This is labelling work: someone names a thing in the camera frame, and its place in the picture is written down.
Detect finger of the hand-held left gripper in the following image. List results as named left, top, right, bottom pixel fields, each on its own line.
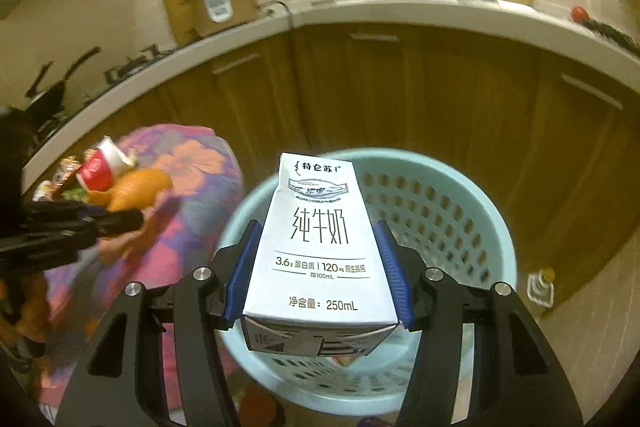
left=19, top=199, right=99, bottom=221
left=74, top=208, right=146, bottom=254

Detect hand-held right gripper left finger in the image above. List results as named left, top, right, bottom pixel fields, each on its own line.
left=55, top=219, right=263, bottom=427

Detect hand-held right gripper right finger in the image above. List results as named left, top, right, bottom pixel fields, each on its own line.
left=372, top=219, right=586, bottom=427

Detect light blue perforated plastic basket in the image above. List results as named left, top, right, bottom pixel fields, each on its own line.
left=216, top=148, right=518, bottom=405

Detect white milk carton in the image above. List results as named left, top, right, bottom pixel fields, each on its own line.
left=241, top=152, right=401, bottom=357

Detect white snack wrapper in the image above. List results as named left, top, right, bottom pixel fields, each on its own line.
left=31, top=181, right=63, bottom=202

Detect red brown snack wrapper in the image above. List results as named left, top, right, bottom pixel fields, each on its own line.
left=52, top=154, right=83, bottom=185

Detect red and white paper cup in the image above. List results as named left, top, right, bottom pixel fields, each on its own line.
left=75, top=136, right=137, bottom=192

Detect floral purple table cloth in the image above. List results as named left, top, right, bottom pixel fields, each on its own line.
left=30, top=123, right=246, bottom=427

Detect black wok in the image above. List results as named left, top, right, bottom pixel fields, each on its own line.
left=25, top=47, right=103, bottom=128

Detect small clear bottle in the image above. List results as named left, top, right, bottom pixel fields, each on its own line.
left=527, top=268, right=557, bottom=308

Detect black gas cooktop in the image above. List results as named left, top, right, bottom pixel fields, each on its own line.
left=30, top=44, right=176, bottom=132

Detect wooden base cabinets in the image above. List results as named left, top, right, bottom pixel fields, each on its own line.
left=20, top=24, right=640, bottom=308

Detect brown rice cooker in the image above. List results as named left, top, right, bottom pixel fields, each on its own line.
left=182, top=0, right=261, bottom=38

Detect dark long object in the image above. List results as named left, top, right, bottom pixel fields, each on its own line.
left=585, top=18, right=637, bottom=51

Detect black power cable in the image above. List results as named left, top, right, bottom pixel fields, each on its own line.
left=260, top=0, right=296, bottom=30

